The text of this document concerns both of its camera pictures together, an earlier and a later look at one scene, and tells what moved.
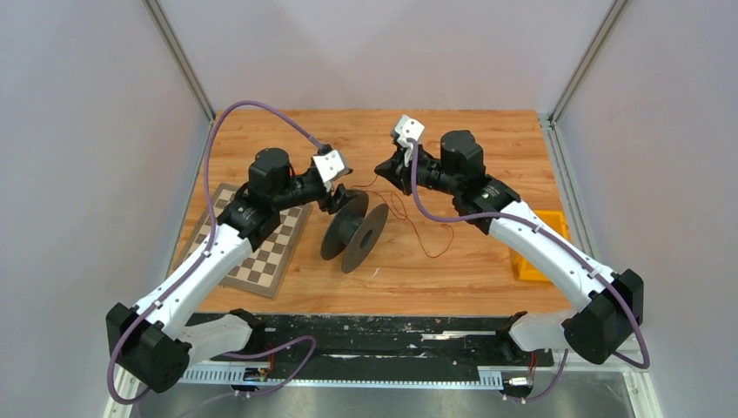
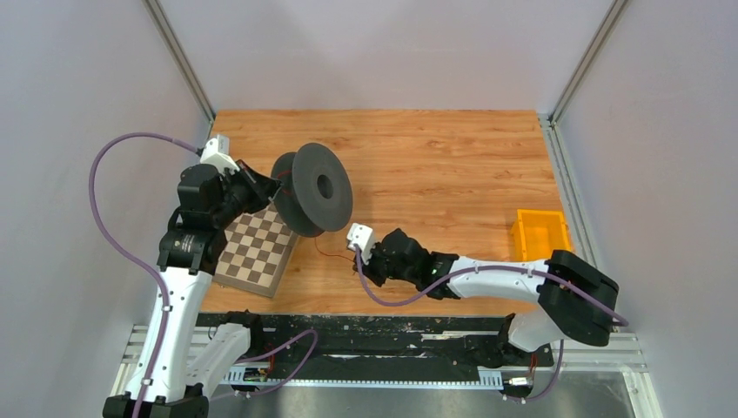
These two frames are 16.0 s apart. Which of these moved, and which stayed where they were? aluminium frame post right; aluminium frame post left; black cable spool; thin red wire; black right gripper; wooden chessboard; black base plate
Moved: black right gripper; black cable spool; thin red wire
Stayed: aluminium frame post left; aluminium frame post right; wooden chessboard; black base plate
